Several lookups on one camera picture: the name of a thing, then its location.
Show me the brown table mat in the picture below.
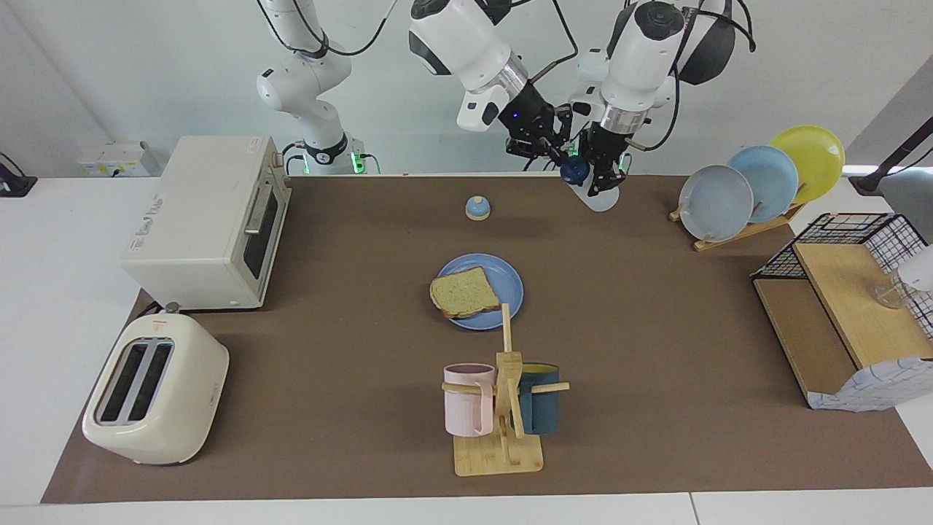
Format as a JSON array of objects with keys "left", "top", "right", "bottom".
[{"left": 40, "top": 174, "right": 933, "bottom": 505}]

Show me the pink mug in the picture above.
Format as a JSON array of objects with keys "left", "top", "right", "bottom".
[{"left": 443, "top": 363, "right": 496, "bottom": 438}]

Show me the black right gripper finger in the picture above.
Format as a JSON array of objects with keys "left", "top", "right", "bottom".
[
  {"left": 507, "top": 135, "right": 566, "bottom": 165},
  {"left": 550, "top": 104, "right": 574, "bottom": 158}
]

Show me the wooden shelf with wire basket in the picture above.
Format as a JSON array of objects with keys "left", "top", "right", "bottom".
[{"left": 751, "top": 212, "right": 933, "bottom": 409}]

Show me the grey plate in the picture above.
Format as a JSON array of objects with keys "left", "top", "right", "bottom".
[{"left": 678, "top": 165, "right": 754, "bottom": 243}]

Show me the yellow plate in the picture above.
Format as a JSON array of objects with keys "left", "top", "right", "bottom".
[{"left": 770, "top": 125, "right": 846, "bottom": 206}]

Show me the teal mug yellow inside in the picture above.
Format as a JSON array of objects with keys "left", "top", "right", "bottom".
[{"left": 518, "top": 362, "right": 561, "bottom": 436}]

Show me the cream two-slot toaster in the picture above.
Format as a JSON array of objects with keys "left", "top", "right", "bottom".
[{"left": 82, "top": 302, "right": 230, "bottom": 466}]

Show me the black clamp base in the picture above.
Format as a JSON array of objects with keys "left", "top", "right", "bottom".
[{"left": 0, "top": 152, "right": 37, "bottom": 198}]

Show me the white power socket box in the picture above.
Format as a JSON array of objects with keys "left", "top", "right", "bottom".
[{"left": 78, "top": 141, "right": 159, "bottom": 178}]

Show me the light blue plate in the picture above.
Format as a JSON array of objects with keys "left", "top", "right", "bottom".
[{"left": 727, "top": 145, "right": 800, "bottom": 224}]

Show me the toasted bread slice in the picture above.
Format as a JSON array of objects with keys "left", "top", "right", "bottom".
[{"left": 429, "top": 267, "right": 501, "bottom": 319}]

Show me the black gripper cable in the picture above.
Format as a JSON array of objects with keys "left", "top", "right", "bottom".
[
  {"left": 528, "top": 0, "right": 580, "bottom": 82},
  {"left": 620, "top": 0, "right": 757, "bottom": 152}
]

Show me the blue round plate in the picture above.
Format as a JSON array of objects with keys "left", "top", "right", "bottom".
[{"left": 435, "top": 253, "right": 525, "bottom": 331}]

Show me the clear glass cup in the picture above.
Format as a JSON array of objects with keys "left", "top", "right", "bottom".
[{"left": 871, "top": 281, "right": 913, "bottom": 311}]

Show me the translucent bottle navy cap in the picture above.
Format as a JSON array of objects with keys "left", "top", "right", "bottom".
[{"left": 559, "top": 157, "right": 621, "bottom": 214}]

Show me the white patterned cloth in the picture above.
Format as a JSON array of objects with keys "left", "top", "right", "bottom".
[{"left": 805, "top": 355, "right": 933, "bottom": 413}]

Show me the wooden plate rack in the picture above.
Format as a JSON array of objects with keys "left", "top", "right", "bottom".
[{"left": 669, "top": 182, "right": 806, "bottom": 252}]

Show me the wooden mug tree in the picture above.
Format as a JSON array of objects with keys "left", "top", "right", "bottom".
[{"left": 442, "top": 303, "right": 571, "bottom": 478}]

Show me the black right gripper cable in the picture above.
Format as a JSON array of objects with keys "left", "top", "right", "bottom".
[{"left": 528, "top": 0, "right": 580, "bottom": 82}]

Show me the white toaster oven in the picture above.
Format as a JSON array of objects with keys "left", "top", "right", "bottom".
[{"left": 120, "top": 136, "right": 292, "bottom": 311}]

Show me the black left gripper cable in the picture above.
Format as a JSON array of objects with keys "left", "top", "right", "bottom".
[{"left": 620, "top": 0, "right": 757, "bottom": 152}]

